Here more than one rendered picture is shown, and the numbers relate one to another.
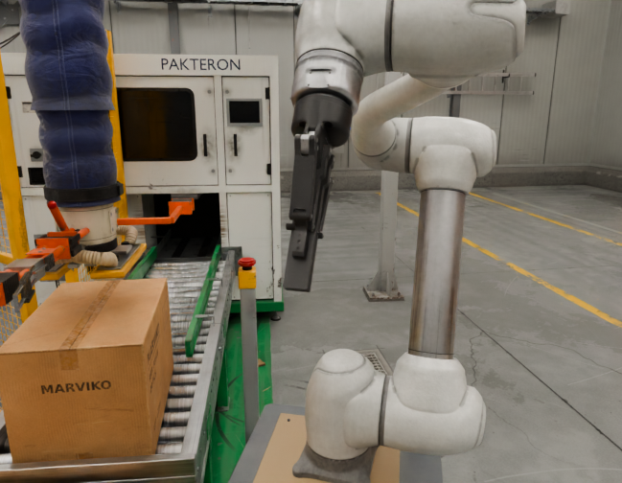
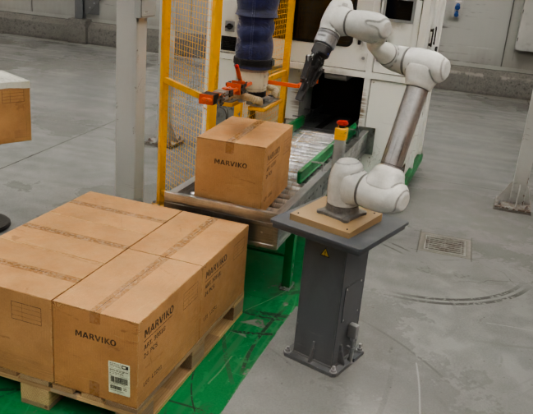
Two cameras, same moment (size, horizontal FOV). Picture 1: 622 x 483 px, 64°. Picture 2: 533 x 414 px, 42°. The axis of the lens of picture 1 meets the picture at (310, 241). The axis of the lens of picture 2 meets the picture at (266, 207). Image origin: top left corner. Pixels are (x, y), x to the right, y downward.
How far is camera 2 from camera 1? 2.24 m
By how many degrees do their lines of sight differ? 23
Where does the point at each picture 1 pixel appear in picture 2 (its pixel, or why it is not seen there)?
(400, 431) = (362, 194)
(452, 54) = (360, 34)
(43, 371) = (217, 151)
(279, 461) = (313, 207)
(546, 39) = not seen: outside the picture
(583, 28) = not seen: outside the picture
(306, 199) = (305, 73)
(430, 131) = (413, 56)
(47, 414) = (214, 174)
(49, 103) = (245, 12)
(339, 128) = (323, 53)
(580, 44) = not seen: outside the picture
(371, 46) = (339, 29)
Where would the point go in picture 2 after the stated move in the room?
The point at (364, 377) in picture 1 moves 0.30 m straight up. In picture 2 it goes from (354, 168) to (362, 103)
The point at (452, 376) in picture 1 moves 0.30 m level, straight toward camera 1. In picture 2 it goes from (392, 174) to (352, 186)
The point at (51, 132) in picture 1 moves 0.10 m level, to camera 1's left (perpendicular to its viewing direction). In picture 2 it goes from (243, 27) to (227, 25)
